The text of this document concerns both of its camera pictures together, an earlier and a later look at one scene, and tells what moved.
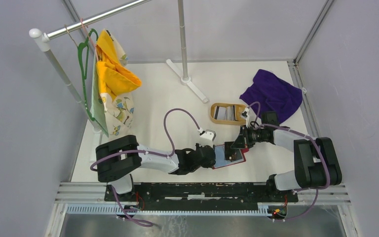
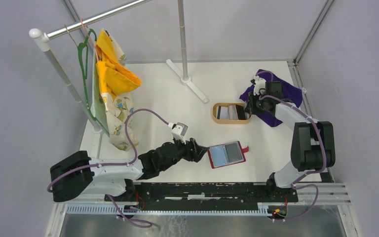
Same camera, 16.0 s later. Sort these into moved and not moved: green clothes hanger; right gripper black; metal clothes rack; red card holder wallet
Moved: right gripper black
Not moved: green clothes hanger; red card holder wallet; metal clothes rack
